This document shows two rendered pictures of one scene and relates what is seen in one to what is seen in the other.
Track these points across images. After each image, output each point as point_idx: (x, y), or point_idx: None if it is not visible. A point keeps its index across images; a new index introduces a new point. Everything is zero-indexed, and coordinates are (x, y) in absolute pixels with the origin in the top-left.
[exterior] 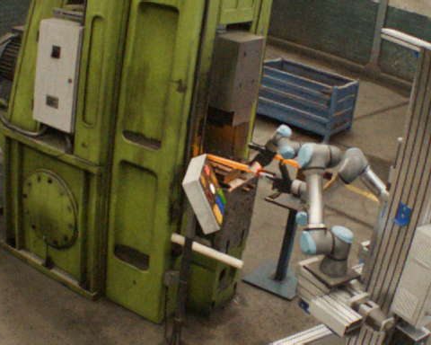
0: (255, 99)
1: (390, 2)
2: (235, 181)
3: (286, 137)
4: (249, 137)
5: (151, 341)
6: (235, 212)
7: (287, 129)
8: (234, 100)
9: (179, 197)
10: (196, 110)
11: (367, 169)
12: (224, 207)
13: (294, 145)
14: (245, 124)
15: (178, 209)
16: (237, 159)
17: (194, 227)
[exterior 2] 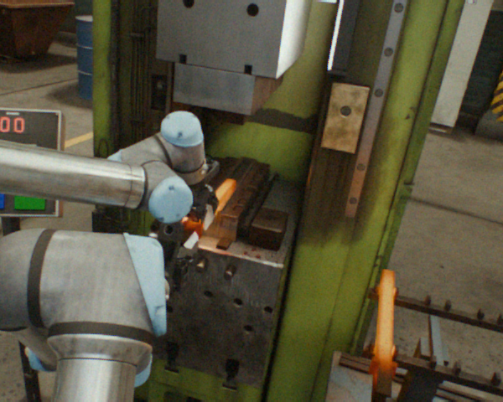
0: (272, 68)
1: None
2: (203, 238)
3: (159, 139)
4: (377, 212)
5: (52, 387)
6: (186, 298)
7: (179, 125)
8: (168, 33)
9: None
10: (132, 43)
11: (59, 343)
12: (1, 208)
13: (133, 157)
14: (350, 166)
15: (95, 216)
16: (270, 216)
17: (7, 224)
